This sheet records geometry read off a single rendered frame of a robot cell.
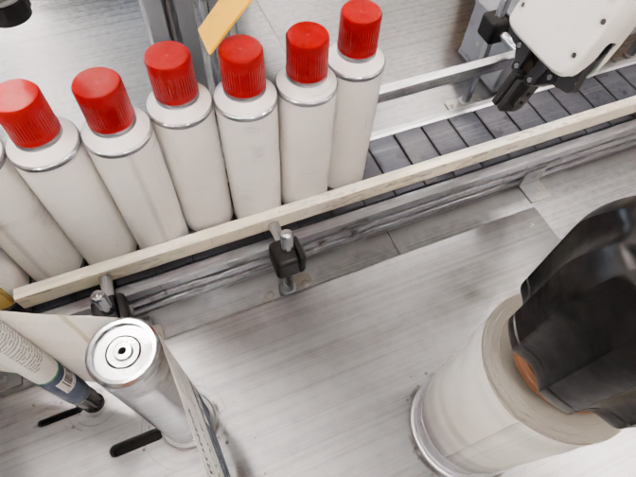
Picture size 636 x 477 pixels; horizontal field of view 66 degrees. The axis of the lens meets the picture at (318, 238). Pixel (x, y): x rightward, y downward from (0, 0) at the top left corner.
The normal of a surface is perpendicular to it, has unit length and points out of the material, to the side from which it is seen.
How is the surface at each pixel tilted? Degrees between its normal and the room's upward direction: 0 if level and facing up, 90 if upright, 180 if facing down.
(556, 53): 70
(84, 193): 90
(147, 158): 90
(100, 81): 3
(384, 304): 0
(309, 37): 3
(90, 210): 90
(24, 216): 90
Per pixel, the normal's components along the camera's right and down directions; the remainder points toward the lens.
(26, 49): 0.04, -0.51
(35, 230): 0.78, 0.56
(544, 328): -0.63, 0.65
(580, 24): -0.82, 0.18
